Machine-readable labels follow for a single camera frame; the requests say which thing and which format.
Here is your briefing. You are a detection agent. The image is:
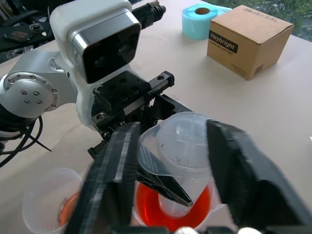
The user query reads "black equipment in background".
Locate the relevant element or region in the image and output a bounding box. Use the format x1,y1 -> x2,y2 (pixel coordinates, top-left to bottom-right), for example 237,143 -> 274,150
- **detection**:
0,0 -> 57,64

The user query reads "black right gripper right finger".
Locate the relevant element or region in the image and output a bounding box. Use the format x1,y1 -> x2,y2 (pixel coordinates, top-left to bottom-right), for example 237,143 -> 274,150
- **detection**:
206,118 -> 312,231

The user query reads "plastic cup of red liquid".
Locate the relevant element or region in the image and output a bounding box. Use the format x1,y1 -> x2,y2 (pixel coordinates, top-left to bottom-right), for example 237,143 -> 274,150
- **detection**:
132,180 -> 228,233

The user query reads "light blue tape roll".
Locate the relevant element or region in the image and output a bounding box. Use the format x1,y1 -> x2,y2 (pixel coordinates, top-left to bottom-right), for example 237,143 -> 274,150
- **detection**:
182,3 -> 233,41

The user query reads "brown cardboard battery box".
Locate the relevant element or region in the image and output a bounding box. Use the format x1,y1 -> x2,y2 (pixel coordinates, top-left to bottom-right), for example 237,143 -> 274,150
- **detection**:
206,4 -> 295,81

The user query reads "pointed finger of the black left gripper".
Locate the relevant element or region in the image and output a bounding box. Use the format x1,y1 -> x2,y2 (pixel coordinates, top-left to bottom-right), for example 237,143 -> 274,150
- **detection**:
135,170 -> 195,208

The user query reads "translucent plastic measuring cup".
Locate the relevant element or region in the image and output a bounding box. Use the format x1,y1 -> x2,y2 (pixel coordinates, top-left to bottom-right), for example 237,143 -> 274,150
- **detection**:
136,111 -> 221,219

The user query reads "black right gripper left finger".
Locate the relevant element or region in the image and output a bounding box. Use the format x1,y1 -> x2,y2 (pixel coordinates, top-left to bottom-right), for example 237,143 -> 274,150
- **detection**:
65,121 -> 142,234

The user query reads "black camera cable plug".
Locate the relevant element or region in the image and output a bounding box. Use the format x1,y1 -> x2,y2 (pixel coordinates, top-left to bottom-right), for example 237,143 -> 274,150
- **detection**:
131,0 -> 167,28

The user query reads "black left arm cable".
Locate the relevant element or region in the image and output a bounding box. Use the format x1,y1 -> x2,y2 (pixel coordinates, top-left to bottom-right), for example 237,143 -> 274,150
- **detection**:
0,114 -> 53,169

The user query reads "small cup with red residue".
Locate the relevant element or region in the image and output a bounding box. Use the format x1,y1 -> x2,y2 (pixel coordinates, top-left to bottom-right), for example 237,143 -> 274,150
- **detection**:
21,167 -> 84,234

